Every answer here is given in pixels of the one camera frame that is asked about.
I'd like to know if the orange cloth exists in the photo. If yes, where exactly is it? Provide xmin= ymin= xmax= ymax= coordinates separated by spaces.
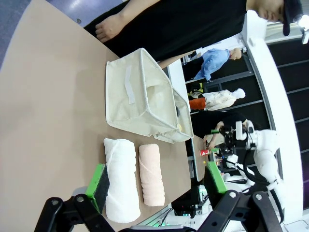
xmin=189 ymin=98 xmax=206 ymax=111

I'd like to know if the person's right hand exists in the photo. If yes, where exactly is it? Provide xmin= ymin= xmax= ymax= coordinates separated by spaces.
xmin=95 ymin=14 xmax=124 ymax=44

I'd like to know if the person's right forearm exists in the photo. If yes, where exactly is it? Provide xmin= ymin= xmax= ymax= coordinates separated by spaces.
xmin=117 ymin=0 xmax=160 ymax=27

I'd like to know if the background person in black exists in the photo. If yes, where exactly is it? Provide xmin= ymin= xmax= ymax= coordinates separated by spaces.
xmin=202 ymin=112 xmax=248 ymax=150

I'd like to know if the person in black t-shirt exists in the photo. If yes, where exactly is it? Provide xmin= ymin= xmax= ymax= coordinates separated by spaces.
xmin=83 ymin=0 xmax=300 ymax=70

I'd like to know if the white table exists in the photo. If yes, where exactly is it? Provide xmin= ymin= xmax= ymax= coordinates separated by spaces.
xmin=167 ymin=59 xmax=206 ymax=182

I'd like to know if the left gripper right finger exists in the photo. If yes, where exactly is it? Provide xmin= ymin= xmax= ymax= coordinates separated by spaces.
xmin=197 ymin=160 xmax=283 ymax=232

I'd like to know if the white towel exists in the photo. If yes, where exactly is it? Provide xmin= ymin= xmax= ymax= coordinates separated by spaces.
xmin=103 ymin=138 xmax=141 ymax=223

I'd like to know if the mannequin in blue garment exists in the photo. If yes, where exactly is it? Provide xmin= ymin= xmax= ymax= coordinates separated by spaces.
xmin=194 ymin=47 xmax=243 ymax=82

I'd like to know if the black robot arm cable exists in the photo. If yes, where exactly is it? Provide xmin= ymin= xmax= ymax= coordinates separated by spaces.
xmin=235 ymin=145 xmax=285 ymax=223

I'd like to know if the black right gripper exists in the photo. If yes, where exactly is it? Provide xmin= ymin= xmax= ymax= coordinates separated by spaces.
xmin=211 ymin=125 xmax=237 ymax=159

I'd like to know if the person's left forearm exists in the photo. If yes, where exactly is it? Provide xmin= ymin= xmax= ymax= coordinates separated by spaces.
xmin=157 ymin=58 xmax=174 ymax=70

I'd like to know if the mannequin in white garment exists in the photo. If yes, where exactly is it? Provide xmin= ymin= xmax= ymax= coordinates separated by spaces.
xmin=188 ymin=88 xmax=246 ymax=112

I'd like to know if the white overhead beam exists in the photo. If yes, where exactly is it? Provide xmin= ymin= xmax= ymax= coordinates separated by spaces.
xmin=240 ymin=9 xmax=305 ymax=232

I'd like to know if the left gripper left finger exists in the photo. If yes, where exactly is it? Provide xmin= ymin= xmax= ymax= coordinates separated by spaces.
xmin=33 ymin=163 xmax=119 ymax=232

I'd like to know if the yellow black safety vest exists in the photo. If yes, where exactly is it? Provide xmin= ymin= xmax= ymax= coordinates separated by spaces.
xmin=188 ymin=82 xmax=204 ymax=98

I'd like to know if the rolled cream towel on table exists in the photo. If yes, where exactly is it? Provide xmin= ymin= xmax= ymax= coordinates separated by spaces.
xmin=138 ymin=144 xmax=166 ymax=207

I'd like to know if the cream fabric storage basket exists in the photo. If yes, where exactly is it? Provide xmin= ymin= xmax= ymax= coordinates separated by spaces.
xmin=105 ymin=47 xmax=182 ymax=143
xmin=172 ymin=87 xmax=194 ymax=144

